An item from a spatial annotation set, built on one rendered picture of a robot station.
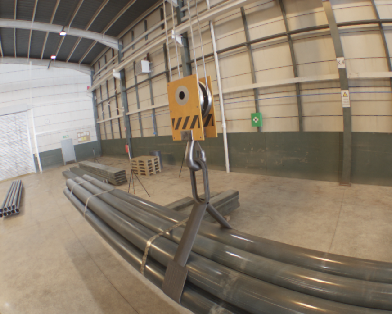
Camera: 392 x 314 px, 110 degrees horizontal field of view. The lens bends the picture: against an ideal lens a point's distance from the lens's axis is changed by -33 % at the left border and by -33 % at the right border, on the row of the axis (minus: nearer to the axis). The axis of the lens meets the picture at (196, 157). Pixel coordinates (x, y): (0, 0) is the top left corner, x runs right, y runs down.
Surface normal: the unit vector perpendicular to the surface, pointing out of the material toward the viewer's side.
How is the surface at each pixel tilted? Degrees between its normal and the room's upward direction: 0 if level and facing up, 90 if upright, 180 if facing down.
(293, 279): 34
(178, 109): 90
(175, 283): 60
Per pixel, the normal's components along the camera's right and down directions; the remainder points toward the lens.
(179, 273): -0.65, -0.31
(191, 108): -0.68, 0.21
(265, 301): -0.53, -0.60
